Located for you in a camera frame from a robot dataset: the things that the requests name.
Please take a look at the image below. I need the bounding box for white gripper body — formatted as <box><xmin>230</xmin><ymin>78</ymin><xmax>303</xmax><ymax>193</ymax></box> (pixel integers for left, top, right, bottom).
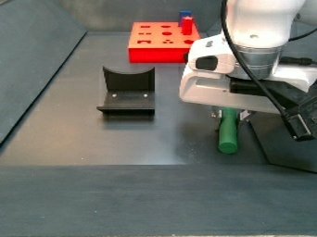
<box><xmin>179</xmin><ymin>34</ymin><xmax>317</xmax><ymax>113</ymax></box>

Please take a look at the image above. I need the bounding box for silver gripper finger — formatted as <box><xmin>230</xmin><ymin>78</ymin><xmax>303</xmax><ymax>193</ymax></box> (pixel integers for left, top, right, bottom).
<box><xmin>210</xmin><ymin>106</ymin><xmax>222</xmax><ymax>131</ymax></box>
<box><xmin>238</xmin><ymin>110</ymin><xmax>251</xmax><ymax>122</ymax></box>

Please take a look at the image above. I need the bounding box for green cylinder peg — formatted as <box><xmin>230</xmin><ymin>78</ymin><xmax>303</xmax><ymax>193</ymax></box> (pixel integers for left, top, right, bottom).
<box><xmin>218</xmin><ymin>107</ymin><xmax>238</xmax><ymax>155</ymax></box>

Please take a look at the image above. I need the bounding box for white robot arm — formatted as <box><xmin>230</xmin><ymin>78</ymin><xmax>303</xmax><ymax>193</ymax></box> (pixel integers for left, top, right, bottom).
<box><xmin>179</xmin><ymin>0</ymin><xmax>317</xmax><ymax>140</ymax></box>

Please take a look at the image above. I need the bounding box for red shape sorter block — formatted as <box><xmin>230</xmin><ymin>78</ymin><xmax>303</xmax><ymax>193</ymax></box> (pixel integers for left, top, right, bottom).
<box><xmin>127</xmin><ymin>22</ymin><xmax>199</xmax><ymax>63</ymax></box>

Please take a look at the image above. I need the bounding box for black curved cradle stand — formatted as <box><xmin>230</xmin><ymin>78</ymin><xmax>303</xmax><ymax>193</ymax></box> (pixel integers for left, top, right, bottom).
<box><xmin>96</xmin><ymin>68</ymin><xmax>155</xmax><ymax>115</ymax></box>

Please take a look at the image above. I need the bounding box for blue rounded block peg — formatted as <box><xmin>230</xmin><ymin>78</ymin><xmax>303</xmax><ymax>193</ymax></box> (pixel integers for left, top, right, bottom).
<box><xmin>178</xmin><ymin>10</ymin><xmax>191</xmax><ymax>27</ymax></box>

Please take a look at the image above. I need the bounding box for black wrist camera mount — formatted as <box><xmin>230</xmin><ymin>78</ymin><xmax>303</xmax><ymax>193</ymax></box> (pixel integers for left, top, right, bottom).
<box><xmin>228</xmin><ymin>77</ymin><xmax>317</xmax><ymax>143</ymax></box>

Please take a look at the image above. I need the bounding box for black camera cable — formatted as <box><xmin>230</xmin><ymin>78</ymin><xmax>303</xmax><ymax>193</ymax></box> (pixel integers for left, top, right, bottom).
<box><xmin>219</xmin><ymin>0</ymin><xmax>317</xmax><ymax>143</ymax></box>

